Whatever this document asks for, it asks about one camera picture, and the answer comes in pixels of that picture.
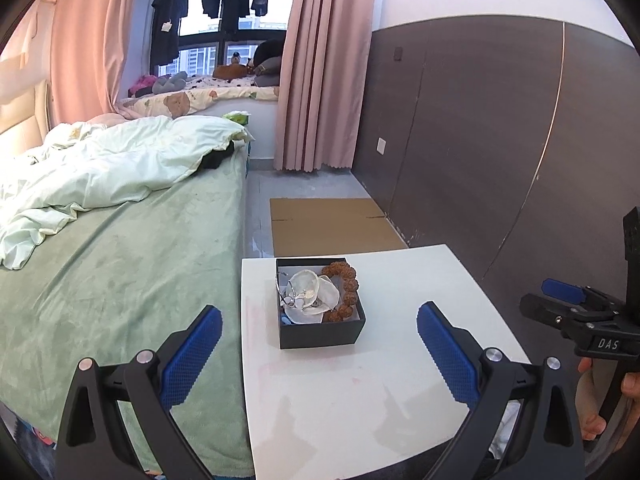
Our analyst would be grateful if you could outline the white cloth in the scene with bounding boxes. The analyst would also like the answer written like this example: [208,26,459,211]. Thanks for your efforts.
[487,400,526,461]

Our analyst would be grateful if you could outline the black jewelry box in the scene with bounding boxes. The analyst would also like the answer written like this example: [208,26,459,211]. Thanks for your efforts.
[275,256,367,351]

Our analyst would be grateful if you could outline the brown bead bracelet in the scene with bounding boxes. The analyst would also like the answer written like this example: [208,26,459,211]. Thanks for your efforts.
[320,261,360,324]

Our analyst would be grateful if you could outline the pink plush toy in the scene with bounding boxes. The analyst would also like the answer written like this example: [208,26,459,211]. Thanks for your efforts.
[129,75,157,97]

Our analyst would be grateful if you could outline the white translucent flower ornament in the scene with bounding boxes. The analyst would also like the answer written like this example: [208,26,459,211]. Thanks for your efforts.
[284,269,341,322]

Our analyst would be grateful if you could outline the dark cushion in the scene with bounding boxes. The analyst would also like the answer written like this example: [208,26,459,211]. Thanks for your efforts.
[252,39,286,68]

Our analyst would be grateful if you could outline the pale green quilt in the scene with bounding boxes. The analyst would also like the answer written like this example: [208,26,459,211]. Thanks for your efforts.
[0,116,251,271]

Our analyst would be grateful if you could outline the dark hanging clothes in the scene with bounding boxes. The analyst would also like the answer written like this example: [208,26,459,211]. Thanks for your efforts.
[151,0,273,67]

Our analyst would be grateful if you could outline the silver bracelet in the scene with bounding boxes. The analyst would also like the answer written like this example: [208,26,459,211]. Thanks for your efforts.
[276,271,307,311]

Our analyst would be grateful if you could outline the bed with green sheet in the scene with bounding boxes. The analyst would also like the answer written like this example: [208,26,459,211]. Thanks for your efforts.
[5,137,254,478]

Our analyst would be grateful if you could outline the black cloth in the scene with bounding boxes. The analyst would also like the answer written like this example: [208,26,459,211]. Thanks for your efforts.
[197,141,236,171]

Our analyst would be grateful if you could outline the pink curtain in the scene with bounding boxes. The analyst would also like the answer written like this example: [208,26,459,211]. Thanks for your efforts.
[50,0,161,123]
[272,0,378,173]

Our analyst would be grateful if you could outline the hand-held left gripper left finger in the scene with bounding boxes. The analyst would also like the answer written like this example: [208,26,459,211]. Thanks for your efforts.
[52,304,223,480]

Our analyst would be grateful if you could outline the grey cushion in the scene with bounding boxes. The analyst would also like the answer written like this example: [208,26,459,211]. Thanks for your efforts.
[255,57,282,88]

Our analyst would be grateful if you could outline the bear print window mat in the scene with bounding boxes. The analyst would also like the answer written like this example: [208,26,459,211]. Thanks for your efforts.
[116,74,281,120]

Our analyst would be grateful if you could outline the beige padded headboard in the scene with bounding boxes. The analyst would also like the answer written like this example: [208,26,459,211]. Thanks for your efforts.
[0,77,51,156]

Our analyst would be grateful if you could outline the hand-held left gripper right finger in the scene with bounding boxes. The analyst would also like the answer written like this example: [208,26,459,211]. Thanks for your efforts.
[416,301,586,480]

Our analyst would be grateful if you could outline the brown plush toy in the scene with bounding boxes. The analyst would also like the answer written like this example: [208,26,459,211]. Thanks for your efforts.
[212,52,253,81]

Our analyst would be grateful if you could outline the flattened brown cardboard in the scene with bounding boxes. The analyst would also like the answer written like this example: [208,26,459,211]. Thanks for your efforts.
[270,197,408,260]

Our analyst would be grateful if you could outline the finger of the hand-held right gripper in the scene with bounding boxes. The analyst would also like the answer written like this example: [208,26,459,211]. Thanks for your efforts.
[541,278,623,311]
[519,294,601,341]

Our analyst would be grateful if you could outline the person's right hand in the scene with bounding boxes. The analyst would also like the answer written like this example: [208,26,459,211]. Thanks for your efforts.
[574,357,640,442]

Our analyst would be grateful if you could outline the grey plush toy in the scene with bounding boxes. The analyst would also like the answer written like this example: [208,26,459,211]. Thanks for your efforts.
[152,72,190,93]

